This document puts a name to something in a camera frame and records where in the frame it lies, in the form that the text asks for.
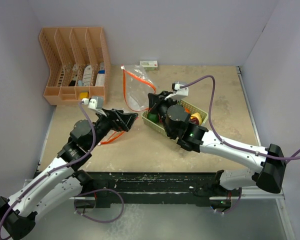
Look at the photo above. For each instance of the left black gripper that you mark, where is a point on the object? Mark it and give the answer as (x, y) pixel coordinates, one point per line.
(124, 120)

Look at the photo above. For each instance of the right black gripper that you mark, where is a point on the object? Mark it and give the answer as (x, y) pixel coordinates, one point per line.
(155, 100)

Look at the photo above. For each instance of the clear zip top bag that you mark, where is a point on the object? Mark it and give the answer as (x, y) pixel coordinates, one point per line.
(136, 85)

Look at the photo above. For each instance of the dark red apple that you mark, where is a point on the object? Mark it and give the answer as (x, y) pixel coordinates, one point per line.
(195, 121)

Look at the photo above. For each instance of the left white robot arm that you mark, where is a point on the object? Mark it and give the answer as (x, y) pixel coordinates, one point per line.
(63, 178)

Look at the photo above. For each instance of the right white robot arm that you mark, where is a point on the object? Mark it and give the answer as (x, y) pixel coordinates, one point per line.
(264, 166)

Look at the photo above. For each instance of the green avocado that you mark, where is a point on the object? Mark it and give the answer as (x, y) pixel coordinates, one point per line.
(153, 117)

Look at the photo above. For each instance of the light green plastic basket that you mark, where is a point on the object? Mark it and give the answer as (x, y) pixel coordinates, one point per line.
(155, 124)

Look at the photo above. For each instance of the small green white box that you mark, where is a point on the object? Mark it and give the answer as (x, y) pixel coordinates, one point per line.
(149, 65)

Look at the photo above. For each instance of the yellow lemon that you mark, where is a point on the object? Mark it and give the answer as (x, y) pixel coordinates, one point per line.
(198, 116)

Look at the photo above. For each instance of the yellow block in organizer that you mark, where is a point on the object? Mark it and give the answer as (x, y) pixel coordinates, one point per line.
(83, 95)

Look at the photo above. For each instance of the orange plastic file organizer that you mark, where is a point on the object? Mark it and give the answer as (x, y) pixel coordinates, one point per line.
(68, 50)

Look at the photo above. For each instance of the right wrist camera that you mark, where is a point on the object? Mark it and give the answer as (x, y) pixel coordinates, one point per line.
(179, 90)

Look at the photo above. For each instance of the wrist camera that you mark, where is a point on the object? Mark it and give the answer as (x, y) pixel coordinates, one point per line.
(179, 90)
(93, 103)

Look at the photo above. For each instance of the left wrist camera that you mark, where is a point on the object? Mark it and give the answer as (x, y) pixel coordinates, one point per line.
(93, 103)

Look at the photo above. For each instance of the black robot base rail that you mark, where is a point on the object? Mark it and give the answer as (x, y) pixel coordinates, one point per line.
(177, 188)

